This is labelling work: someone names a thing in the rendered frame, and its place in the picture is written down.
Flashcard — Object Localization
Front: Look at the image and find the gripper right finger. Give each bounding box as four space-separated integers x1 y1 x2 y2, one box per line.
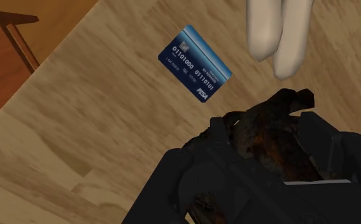
297 111 361 224

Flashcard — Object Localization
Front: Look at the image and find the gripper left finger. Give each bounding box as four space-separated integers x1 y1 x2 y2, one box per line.
122 116 241 224

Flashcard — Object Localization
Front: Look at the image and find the dark rusty lumpy object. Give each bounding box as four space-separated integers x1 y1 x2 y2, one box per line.
183 88 339 224

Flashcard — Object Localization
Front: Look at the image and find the blue bank card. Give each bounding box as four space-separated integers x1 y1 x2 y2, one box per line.
157 24 233 104

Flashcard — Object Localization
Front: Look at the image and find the cream two-lobed rounded object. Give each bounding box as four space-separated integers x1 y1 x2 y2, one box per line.
245 0 316 81

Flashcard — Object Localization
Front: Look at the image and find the brown wooden furniture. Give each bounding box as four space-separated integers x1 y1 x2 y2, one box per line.
0 10 41 130

